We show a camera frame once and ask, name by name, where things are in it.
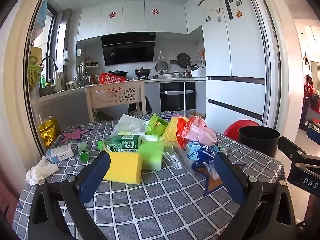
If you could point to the white plastic bag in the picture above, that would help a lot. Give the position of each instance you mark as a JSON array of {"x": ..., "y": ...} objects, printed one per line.
[{"x": 128, "y": 124}]

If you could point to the black cooking pot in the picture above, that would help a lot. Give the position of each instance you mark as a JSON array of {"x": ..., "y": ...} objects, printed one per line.
[{"x": 142, "y": 72}]

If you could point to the beige wooden cart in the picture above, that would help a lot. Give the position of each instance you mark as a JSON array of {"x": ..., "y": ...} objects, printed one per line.
[{"x": 115, "y": 94}]

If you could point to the white blue carton box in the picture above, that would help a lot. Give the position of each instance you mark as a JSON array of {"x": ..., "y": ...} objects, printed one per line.
[{"x": 59, "y": 154}]

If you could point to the black range hood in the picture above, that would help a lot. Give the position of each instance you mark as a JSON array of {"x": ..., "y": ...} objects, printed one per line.
[{"x": 126, "y": 48}]

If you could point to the yellow sponge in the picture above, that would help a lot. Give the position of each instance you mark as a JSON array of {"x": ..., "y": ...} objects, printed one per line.
[{"x": 125, "y": 167}]

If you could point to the blue snack wrapper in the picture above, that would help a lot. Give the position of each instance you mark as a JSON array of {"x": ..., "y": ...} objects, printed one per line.
[{"x": 200, "y": 154}]

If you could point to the red plastic bag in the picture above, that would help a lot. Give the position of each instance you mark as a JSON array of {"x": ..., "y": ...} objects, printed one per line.
[{"x": 182, "y": 129}]

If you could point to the red plastic basket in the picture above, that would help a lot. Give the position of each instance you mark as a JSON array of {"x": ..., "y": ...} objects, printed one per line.
[{"x": 106, "y": 78}]

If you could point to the clear plastic zip bag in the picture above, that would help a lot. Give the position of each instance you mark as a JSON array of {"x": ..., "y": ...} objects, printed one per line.
[{"x": 178, "y": 159}]

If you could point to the white refrigerator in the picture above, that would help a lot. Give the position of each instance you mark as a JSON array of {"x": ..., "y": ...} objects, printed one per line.
[{"x": 235, "y": 63}]

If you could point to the red stool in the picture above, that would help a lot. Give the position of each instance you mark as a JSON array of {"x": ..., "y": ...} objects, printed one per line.
[{"x": 233, "y": 130}]

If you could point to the green sponge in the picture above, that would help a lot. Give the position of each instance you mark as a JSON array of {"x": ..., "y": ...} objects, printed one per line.
[{"x": 151, "y": 153}]

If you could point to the gold foil bag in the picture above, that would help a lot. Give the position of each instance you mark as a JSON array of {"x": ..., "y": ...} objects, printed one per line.
[{"x": 49, "y": 131}]

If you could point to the grey checked tablecloth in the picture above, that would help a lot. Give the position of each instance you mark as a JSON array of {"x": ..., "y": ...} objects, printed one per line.
[{"x": 167, "y": 204}]

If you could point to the small green bottle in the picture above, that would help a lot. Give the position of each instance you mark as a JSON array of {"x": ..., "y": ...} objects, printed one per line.
[{"x": 83, "y": 151}]

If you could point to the black trash bin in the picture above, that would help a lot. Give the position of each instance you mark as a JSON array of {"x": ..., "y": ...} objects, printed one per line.
[{"x": 260, "y": 138}]

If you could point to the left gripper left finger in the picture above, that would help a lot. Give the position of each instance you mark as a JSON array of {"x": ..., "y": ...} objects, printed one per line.
[{"x": 46, "y": 220}]

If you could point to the yellow foam net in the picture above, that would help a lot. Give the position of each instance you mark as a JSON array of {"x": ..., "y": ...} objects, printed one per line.
[{"x": 170, "y": 133}]

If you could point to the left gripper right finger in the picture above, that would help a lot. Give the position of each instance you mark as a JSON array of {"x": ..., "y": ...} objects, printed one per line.
[{"x": 266, "y": 210}]

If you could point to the white upper cabinets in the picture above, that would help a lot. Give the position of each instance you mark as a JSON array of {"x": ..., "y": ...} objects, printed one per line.
[{"x": 133, "y": 16}]

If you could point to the black built-in oven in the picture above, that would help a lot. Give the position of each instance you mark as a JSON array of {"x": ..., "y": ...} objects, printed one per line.
[{"x": 171, "y": 95}]

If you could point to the white rice cooker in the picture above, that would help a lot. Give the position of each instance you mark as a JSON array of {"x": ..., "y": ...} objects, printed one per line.
[{"x": 198, "y": 71}]

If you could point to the pink plastic bag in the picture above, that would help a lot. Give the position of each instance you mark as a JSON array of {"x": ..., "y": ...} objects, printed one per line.
[{"x": 197, "y": 130}]

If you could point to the green yellow basket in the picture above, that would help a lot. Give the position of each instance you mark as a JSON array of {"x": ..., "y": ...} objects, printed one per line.
[{"x": 34, "y": 73}]

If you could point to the black kitchen faucet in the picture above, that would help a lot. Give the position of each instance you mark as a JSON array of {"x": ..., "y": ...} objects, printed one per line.
[{"x": 50, "y": 66}]

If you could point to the crumpled white tissue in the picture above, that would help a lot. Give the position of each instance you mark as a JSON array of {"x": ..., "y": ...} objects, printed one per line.
[{"x": 42, "y": 170}]

